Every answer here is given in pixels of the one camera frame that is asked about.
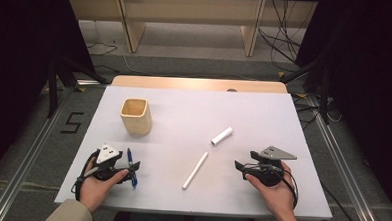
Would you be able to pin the blue pen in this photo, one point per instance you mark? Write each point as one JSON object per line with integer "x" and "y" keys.
{"x": 130, "y": 157}

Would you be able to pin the metal floor rail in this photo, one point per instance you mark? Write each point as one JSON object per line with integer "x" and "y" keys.
{"x": 21, "y": 169}
{"x": 347, "y": 183}

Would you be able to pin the black tripod stand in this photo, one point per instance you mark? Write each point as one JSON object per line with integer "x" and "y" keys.
{"x": 53, "y": 91}

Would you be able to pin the wooden pen holder cup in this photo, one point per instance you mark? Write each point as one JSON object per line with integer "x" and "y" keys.
{"x": 136, "y": 119}

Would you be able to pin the black metal stand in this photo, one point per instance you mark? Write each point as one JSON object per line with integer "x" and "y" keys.
{"x": 324, "y": 92}

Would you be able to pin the person's right hand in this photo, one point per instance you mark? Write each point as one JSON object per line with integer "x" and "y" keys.
{"x": 278, "y": 197}

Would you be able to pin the light wooden desk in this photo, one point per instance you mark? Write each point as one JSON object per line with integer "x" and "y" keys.
{"x": 188, "y": 10}

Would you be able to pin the short white tube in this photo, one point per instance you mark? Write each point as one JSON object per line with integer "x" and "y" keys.
{"x": 222, "y": 136}

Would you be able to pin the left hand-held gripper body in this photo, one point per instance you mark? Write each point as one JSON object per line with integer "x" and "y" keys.
{"x": 106, "y": 155}

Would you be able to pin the thin white pen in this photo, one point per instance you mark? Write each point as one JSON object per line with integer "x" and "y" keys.
{"x": 194, "y": 171}

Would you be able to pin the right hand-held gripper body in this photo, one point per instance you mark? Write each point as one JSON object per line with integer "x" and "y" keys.
{"x": 268, "y": 170}

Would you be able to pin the person's left hand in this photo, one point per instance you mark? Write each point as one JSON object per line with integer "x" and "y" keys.
{"x": 93, "y": 189}

